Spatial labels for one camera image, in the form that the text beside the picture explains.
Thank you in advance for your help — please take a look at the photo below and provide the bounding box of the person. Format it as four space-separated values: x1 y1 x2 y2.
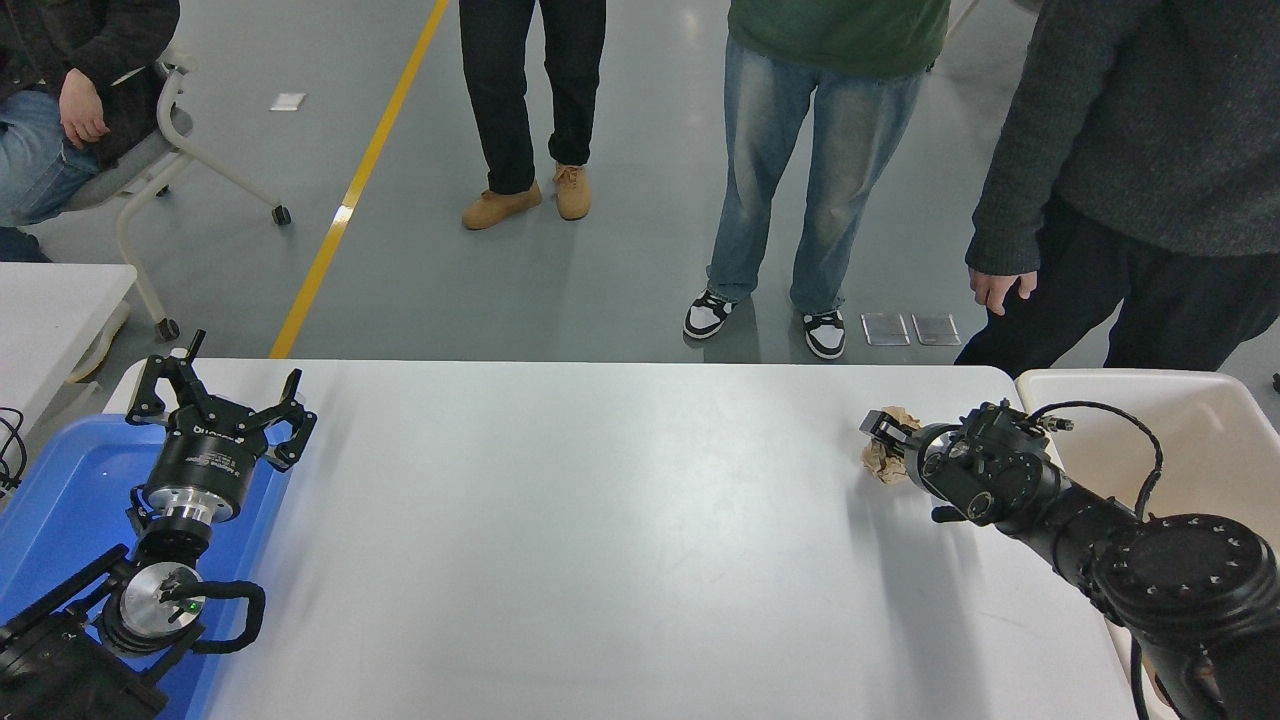
683 0 951 360
955 0 1280 373
0 0 181 263
459 0 608 231

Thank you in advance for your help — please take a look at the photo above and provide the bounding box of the person's hand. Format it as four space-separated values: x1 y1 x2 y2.
58 70 111 151

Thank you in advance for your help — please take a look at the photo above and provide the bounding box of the grey office chair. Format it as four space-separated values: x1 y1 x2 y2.
60 40 293 341

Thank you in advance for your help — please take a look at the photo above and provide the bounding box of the black cable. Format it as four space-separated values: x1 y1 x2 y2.
0 407 28 496

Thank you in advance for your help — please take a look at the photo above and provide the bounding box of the white side table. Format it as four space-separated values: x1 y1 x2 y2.
0 262 138 441

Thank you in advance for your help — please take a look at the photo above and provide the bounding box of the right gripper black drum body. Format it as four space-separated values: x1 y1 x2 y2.
902 421 950 492

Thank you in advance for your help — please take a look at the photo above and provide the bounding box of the tan paper ball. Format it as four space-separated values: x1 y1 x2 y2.
860 405 926 487

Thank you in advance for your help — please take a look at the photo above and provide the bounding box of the large pale plastic bin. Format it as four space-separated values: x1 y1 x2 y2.
1015 368 1280 720

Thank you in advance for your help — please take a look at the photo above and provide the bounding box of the person's right hand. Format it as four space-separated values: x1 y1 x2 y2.
968 267 1040 318

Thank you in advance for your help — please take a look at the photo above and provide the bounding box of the blue plastic tray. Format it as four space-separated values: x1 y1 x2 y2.
0 414 293 720

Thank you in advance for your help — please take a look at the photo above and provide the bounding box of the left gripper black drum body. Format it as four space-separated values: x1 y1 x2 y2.
145 417 272 507

